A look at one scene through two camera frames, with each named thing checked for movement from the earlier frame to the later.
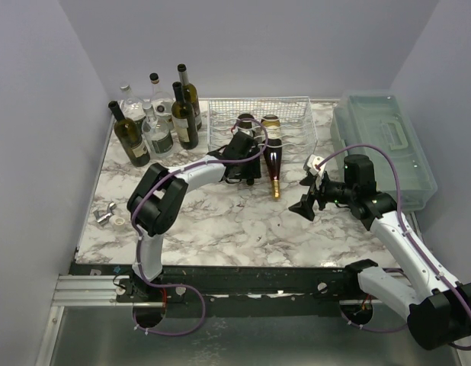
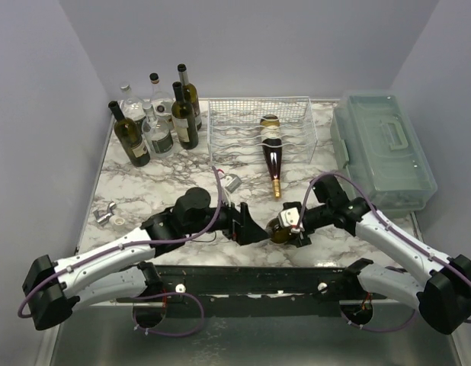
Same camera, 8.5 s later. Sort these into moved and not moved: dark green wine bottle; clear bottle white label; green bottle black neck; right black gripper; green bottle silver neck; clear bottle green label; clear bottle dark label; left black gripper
Moved: left black gripper; green bottle silver neck; right black gripper
Not moved: dark green wine bottle; clear bottle dark label; clear bottle white label; green bottle black neck; clear bottle green label
